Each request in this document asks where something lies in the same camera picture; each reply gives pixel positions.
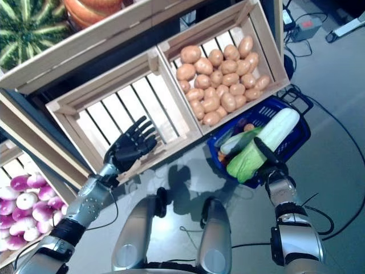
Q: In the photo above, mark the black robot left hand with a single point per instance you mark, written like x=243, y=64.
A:
x=128, y=148

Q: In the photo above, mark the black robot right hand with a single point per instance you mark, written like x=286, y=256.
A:
x=268, y=151

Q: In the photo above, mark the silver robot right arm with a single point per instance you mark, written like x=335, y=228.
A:
x=296, y=237

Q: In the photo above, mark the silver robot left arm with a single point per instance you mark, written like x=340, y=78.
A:
x=88, y=199

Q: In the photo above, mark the blue plastic shopping basket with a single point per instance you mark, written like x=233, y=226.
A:
x=293, y=142

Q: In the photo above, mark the small orange vegetable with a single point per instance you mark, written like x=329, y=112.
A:
x=250, y=126

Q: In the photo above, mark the small purple eggplant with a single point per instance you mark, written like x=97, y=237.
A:
x=242, y=122

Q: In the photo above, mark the small orange fruit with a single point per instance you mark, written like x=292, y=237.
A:
x=222, y=156

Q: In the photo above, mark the brown potato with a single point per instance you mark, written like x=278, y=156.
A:
x=252, y=94
x=262, y=82
x=231, y=52
x=228, y=102
x=197, y=109
x=222, y=90
x=211, y=104
x=185, y=72
x=190, y=54
x=211, y=92
x=202, y=81
x=243, y=67
x=252, y=61
x=203, y=66
x=211, y=118
x=245, y=46
x=195, y=94
x=216, y=78
x=237, y=89
x=215, y=57
x=229, y=66
x=221, y=111
x=230, y=79
x=248, y=80
x=184, y=86
x=240, y=101

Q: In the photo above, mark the pale slatted wooden crate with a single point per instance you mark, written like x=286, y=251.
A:
x=99, y=82

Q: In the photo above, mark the robot left leg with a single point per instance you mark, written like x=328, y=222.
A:
x=134, y=228

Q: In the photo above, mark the robot leg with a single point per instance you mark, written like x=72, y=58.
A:
x=214, y=234
x=134, y=228

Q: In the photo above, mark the wooden shelf rack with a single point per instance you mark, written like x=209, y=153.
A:
x=42, y=137

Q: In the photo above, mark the black rack caster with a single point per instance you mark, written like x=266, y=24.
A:
x=288, y=67

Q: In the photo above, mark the purple white turnip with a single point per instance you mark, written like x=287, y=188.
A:
x=45, y=192
x=55, y=202
x=8, y=192
x=5, y=221
x=19, y=182
x=32, y=234
x=44, y=227
x=42, y=211
x=21, y=213
x=22, y=225
x=57, y=218
x=5, y=206
x=26, y=199
x=14, y=242
x=36, y=180

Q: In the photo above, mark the robot right leg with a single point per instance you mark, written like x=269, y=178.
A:
x=214, y=234

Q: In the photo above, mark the large wooden pumpkin crate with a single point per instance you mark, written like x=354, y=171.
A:
x=85, y=48

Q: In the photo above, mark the grey device with orange label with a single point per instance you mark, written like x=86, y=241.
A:
x=306, y=28

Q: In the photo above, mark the power adapter brick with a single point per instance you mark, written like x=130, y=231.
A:
x=288, y=17

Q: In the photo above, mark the pale wooden potato crate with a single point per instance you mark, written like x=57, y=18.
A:
x=205, y=25

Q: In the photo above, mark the small orange pumpkin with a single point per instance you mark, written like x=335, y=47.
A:
x=91, y=11

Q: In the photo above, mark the green striped pumpkin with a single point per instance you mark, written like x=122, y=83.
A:
x=28, y=31

